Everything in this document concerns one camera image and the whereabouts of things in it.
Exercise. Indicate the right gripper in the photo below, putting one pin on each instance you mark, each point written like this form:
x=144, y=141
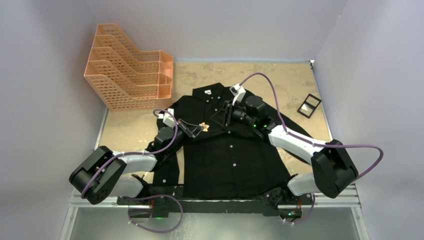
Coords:
x=224, y=117

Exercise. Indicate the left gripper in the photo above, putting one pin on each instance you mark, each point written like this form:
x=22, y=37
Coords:
x=184, y=126

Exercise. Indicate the gold leaf brooch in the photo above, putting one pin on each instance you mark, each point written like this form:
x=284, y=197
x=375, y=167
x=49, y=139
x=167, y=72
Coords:
x=204, y=126

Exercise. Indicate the black button-up shirt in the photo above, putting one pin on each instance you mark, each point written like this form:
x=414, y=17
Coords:
x=224, y=162

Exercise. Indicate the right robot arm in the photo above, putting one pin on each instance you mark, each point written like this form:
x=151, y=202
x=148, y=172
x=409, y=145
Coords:
x=332, y=167

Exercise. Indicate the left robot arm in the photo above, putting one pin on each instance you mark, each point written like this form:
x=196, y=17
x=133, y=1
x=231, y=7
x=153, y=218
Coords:
x=101, y=172

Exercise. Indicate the orange plastic file organizer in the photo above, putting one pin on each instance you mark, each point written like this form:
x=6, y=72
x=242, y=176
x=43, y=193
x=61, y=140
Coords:
x=123, y=76

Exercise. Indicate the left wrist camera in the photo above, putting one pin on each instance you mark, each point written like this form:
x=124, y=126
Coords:
x=167, y=118

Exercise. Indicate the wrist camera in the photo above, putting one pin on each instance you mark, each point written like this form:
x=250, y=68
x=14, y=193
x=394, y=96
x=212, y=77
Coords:
x=238, y=92
x=167, y=118

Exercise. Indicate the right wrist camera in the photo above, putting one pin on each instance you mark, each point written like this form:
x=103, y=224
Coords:
x=238, y=92

